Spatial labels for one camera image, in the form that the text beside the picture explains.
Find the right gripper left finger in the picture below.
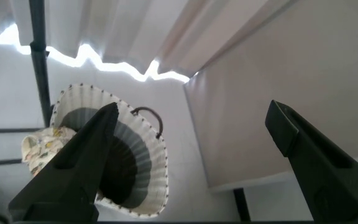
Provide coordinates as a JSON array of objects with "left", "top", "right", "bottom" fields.
[{"left": 7, "top": 101, "right": 120, "bottom": 222}]

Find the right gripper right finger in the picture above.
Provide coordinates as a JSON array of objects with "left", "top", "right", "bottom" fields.
[{"left": 265, "top": 99, "right": 358, "bottom": 224}]

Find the cream printed garment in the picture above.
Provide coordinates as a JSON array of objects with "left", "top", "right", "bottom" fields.
[{"left": 21, "top": 126, "right": 78, "bottom": 178}]

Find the white laundry basket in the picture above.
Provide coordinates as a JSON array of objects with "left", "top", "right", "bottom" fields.
[{"left": 50, "top": 83, "right": 170, "bottom": 218}]

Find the black clothes rack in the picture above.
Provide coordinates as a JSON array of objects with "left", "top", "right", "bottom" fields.
[{"left": 0, "top": 0, "right": 55, "bottom": 224}]

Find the white curtain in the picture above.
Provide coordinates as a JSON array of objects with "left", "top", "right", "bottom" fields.
[{"left": 0, "top": 0, "right": 295, "bottom": 83}]

